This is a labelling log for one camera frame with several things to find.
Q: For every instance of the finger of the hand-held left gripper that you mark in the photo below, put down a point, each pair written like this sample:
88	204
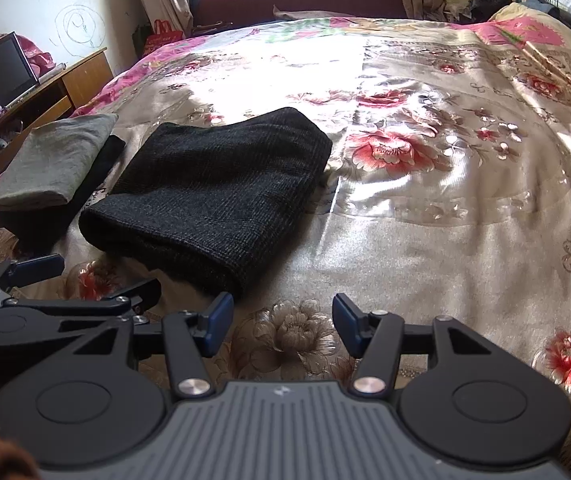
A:
138	292
40	266

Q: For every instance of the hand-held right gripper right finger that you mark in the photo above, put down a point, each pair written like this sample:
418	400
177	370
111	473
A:
346	322

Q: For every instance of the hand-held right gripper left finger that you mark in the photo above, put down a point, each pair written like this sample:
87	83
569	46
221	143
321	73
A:
220	317

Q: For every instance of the black knit pants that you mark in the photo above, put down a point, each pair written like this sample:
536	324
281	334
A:
210	195

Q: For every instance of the folded black garment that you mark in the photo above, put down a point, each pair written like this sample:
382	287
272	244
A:
60	205

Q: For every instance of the folded grey garment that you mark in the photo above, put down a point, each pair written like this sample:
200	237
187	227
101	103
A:
50	160

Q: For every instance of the floral satin bedspread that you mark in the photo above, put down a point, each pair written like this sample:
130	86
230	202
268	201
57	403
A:
415	200

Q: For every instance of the wooden desk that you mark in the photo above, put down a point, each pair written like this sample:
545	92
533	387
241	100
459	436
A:
77	77

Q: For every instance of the pink cloth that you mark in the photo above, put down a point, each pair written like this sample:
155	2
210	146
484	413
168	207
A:
32	57

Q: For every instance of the red gift bag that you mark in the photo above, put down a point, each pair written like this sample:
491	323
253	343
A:
163	36

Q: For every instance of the beige cloth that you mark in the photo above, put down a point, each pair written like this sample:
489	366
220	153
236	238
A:
290	12

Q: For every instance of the pile of clothes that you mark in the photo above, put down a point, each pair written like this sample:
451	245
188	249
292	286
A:
473	4

